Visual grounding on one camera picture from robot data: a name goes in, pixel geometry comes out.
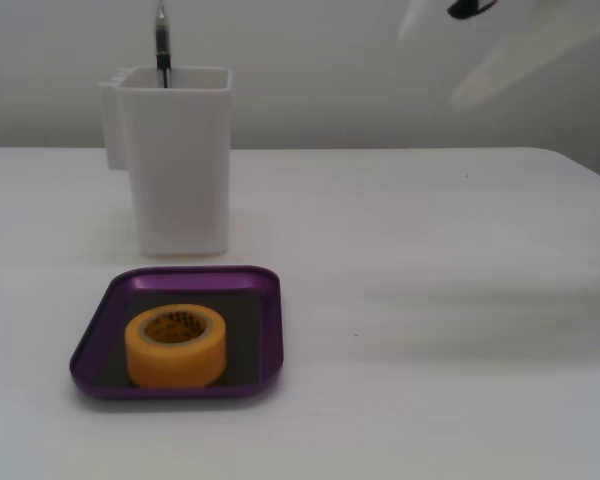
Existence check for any white plastic pen holder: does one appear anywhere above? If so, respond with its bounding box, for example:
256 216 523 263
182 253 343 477
98 66 233 259

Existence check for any yellow masking tape roll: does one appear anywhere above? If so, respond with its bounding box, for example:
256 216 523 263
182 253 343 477
124 304 228 389

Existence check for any black clear ballpoint pen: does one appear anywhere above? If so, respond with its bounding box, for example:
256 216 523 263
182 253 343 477
153 0 174 90

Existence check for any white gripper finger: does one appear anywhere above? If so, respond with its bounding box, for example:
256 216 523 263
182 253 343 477
397 0 434 40
446 7 600 112

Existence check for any purple metal tray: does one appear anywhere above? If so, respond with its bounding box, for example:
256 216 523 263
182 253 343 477
69 265 285 401

